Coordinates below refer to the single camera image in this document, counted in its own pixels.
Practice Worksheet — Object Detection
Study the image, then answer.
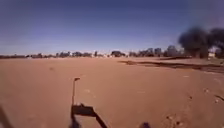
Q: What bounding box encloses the brown bare dirt ground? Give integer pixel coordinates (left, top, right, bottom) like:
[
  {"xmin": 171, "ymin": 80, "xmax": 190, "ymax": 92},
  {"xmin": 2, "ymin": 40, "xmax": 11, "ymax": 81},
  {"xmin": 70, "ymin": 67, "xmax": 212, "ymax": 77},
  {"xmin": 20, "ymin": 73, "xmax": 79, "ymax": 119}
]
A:
[{"xmin": 0, "ymin": 56, "xmax": 224, "ymax": 128}]

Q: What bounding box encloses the row of distant trees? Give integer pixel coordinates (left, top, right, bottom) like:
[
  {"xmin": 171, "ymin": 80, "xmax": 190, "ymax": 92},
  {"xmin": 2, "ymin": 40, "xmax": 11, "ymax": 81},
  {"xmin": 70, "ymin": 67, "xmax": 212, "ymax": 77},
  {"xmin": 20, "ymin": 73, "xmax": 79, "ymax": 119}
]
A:
[{"xmin": 0, "ymin": 45, "xmax": 183, "ymax": 60}]

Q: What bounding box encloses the clump of dark trees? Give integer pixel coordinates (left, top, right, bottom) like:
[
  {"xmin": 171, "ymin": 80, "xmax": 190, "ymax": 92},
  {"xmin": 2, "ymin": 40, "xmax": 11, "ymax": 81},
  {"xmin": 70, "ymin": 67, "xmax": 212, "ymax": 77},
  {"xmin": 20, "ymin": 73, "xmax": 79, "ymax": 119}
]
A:
[{"xmin": 177, "ymin": 26, "xmax": 224, "ymax": 60}]

